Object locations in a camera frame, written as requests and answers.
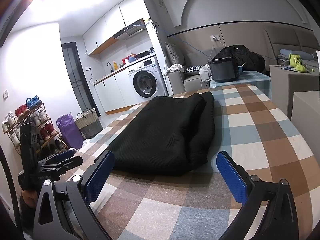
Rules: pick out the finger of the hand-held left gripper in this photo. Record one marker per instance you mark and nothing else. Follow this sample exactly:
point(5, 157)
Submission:
point(63, 155)
point(70, 163)

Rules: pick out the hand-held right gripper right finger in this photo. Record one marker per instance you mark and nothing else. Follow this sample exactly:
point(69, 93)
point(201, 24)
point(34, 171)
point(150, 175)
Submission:
point(231, 177)

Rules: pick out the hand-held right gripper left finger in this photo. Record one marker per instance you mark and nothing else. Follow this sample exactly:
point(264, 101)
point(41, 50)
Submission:
point(98, 177)

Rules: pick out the black knit sweater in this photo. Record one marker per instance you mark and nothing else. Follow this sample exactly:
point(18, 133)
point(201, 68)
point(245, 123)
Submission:
point(162, 130)

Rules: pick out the person's left hand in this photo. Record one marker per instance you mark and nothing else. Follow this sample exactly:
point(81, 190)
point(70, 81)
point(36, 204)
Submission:
point(28, 197)

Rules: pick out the purple bag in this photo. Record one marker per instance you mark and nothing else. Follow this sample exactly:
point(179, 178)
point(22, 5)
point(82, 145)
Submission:
point(68, 132)

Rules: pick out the wooden shoe rack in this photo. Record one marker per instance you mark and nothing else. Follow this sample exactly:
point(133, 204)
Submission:
point(30, 113)

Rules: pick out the shoe rack with shoes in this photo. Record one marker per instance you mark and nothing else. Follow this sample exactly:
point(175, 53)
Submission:
point(21, 110)

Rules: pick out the wicker basket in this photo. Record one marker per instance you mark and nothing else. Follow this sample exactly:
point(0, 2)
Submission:
point(88, 126)

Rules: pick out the checked tablecloth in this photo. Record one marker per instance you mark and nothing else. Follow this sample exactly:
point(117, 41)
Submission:
point(250, 135)

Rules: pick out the dark framed glass door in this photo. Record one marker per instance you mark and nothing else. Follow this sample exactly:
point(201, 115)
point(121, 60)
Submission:
point(75, 80)

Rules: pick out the white base cabinets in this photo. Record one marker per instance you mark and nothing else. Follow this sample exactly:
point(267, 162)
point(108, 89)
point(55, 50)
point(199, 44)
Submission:
point(112, 92)

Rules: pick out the black kitchen faucet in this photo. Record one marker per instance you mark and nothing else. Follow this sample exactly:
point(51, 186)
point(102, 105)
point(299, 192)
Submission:
point(111, 69)

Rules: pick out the grey side table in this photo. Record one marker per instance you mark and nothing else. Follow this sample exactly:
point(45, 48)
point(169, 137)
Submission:
point(280, 90)

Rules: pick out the grey sofa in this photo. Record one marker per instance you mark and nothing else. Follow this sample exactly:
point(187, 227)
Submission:
point(192, 85)

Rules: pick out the blue checked table cover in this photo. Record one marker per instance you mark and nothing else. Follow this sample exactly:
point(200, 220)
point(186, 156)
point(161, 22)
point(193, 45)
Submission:
point(255, 80)

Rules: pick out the yellow bottle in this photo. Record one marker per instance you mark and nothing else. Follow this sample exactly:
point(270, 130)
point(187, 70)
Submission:
point(115, 66)

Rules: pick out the white washing machine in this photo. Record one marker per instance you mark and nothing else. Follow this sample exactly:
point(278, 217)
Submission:
point(145, 83)

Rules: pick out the black rice cooker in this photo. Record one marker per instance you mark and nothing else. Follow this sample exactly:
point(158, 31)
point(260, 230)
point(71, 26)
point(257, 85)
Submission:
point(222, 71)

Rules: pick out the light grey garment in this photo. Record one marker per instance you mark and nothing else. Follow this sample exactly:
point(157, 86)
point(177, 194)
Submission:
point(205, 73)

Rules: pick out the red box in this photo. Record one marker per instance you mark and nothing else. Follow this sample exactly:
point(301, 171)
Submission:
point(126, 61)

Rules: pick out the houndstooth cushion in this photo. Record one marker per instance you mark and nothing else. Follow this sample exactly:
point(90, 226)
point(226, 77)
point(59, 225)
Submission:
point(193, 69)

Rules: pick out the white cloth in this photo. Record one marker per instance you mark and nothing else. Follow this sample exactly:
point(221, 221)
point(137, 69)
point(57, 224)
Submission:
point(175, 68)

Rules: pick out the black jacket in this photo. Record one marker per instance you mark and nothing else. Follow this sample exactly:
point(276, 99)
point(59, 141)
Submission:
point(240, 55)

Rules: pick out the black pan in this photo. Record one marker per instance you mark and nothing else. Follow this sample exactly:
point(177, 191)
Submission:
point(143, 54)

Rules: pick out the green cup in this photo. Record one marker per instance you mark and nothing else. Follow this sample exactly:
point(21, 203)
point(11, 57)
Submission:
point(301, 68)

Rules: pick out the green teapot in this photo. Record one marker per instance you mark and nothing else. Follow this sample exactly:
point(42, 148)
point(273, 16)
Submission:
point(296, 60)

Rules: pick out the grey pillow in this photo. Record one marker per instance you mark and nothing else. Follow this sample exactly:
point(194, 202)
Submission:
point(175, 53)

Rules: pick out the blue pillow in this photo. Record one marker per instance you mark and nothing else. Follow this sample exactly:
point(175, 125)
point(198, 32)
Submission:
point(287, 52)

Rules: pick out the range hood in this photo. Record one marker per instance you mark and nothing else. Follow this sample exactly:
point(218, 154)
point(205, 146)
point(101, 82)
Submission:
point(130, 31)

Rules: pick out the white upper cabinets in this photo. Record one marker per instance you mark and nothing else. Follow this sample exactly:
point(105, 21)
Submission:
point(112, 20)

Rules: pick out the beige upholstered headboard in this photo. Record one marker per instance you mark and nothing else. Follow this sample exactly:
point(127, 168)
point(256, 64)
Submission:
point(282, 38)

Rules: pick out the white light switch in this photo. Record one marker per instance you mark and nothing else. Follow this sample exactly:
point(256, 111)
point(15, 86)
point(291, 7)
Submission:
point(5, 94)

